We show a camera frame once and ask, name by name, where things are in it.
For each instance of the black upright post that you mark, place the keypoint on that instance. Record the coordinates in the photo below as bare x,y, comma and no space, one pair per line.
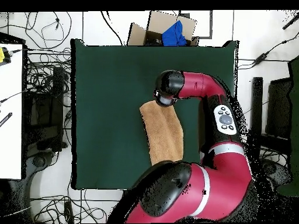
256,105

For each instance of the dark green draped cloth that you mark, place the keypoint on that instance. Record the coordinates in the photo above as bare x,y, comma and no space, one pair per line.
294,116

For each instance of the orange terry towel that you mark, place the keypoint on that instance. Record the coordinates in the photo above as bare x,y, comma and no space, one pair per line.
163,133

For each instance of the black power adapter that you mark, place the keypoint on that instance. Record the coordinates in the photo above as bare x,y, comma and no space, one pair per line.
260,59

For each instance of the black equipment stand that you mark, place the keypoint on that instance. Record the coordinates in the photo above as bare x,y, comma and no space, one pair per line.
57,105

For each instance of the yellow black tool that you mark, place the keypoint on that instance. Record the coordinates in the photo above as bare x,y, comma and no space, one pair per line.
3,56

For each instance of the white table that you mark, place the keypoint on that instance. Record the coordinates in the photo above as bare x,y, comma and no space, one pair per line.
10,116

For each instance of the brown cardboard box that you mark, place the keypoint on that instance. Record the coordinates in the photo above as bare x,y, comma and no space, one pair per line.
161,23

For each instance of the blue cloth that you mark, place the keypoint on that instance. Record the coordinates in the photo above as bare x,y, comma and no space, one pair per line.
172,35

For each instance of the black power strip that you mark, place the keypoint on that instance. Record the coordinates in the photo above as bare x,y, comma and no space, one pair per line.
69,212

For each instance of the black rod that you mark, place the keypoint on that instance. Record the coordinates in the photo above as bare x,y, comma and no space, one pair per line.
290,22

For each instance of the dark green table cloth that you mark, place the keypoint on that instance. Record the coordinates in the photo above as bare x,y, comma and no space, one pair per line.
112,116

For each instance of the black floor frame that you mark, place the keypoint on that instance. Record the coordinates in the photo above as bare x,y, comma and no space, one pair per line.
211,25

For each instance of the black bar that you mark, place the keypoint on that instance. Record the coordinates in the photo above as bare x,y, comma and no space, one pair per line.
5,119

